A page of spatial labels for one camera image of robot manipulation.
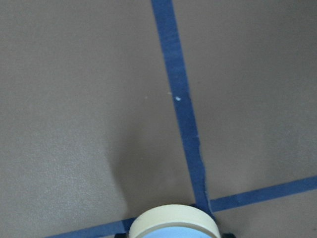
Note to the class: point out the light blue desk bell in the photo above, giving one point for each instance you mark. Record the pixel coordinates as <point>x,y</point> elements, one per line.
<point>174,221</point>

